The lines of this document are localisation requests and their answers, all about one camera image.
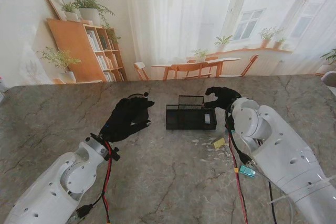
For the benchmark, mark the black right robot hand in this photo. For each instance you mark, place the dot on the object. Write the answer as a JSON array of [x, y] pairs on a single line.
[[224, 98]]

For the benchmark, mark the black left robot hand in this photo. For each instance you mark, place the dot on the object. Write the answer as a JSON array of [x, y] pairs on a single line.
[[126, 120]]

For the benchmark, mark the white eraser with teal sleeve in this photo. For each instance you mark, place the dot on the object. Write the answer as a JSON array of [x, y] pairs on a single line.
[[207, 119]]

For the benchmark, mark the pink marker with black cap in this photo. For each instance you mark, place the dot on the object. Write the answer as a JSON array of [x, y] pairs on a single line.
[[145, 94]]

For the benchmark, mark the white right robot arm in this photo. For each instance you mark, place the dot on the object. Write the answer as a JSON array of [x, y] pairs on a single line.
[[275, 142]]

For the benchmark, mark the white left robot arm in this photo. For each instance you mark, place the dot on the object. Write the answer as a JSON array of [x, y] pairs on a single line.
[[52, 187]]

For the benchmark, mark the black mesh desk organizer tray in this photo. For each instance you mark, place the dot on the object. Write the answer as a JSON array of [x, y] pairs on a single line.
[[183, 125]]

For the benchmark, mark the yellow sticky note pad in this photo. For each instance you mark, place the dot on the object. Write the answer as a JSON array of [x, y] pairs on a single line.
[[219, 143]]

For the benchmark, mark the printed room scene backdrop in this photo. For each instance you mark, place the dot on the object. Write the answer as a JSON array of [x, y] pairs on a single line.
[[183, 11]]

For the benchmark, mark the white rounded chair back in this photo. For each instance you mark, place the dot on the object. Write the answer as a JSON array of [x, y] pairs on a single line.
[[330, 78]]

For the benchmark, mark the clear bottle with red cap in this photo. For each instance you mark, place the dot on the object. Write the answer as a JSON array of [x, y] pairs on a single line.
[[2, 87]]

